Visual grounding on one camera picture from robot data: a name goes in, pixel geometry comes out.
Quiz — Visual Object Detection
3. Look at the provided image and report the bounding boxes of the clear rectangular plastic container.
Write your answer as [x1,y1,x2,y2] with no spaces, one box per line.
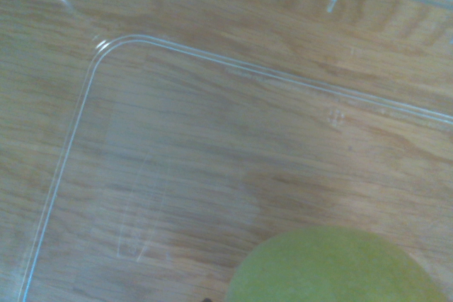
[0,0,453,302]

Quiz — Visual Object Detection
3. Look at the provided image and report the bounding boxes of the green apple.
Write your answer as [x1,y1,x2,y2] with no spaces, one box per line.
[224,226,449,302]

